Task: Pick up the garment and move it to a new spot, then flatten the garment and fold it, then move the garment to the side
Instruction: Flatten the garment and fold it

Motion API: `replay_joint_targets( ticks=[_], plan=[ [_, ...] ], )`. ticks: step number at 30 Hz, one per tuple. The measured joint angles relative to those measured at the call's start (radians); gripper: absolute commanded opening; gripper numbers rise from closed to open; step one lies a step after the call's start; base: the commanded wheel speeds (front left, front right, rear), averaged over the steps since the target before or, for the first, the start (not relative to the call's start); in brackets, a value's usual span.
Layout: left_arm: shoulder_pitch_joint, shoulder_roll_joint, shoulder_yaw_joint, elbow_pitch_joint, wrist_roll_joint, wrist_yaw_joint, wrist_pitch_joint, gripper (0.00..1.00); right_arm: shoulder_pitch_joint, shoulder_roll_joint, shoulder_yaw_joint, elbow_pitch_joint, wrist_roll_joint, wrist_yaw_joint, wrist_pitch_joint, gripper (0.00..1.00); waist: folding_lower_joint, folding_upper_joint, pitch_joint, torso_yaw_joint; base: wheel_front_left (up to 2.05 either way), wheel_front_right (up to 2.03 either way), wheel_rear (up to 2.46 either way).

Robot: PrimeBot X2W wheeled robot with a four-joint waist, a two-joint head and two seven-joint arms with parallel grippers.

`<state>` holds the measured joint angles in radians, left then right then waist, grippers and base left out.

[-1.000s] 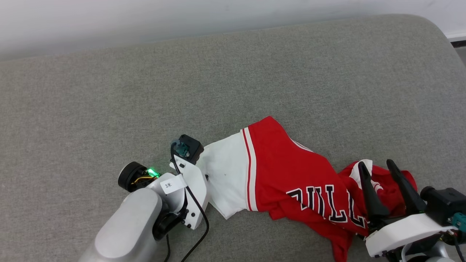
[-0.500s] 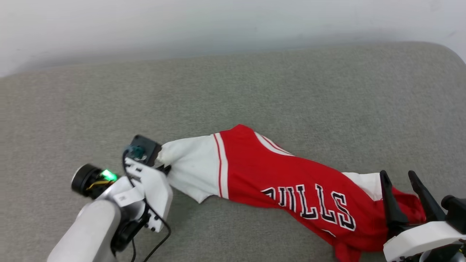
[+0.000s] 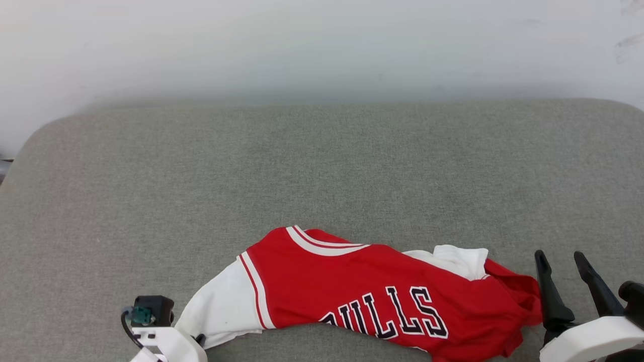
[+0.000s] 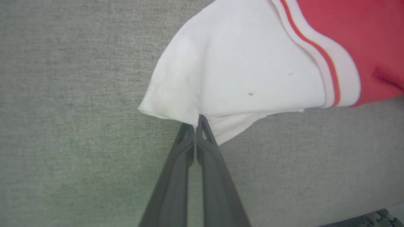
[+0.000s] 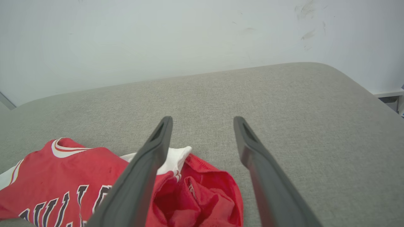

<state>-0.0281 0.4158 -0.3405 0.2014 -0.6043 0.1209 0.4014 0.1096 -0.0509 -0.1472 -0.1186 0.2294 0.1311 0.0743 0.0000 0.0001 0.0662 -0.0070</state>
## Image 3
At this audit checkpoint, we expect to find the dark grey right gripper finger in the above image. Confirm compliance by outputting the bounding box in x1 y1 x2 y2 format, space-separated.
534 250 575 327
574 251 625 318

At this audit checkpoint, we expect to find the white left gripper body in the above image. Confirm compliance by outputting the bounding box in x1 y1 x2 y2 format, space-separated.
130 326 208 362

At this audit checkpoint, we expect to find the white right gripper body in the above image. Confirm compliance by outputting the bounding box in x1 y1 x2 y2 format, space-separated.
539 316 644 362

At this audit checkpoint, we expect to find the grey fabric sofa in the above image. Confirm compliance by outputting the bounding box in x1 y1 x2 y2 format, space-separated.
0 98 644 362

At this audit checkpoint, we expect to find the red and white basketball jersey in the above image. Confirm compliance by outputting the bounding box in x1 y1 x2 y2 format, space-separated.
175 225 544 362

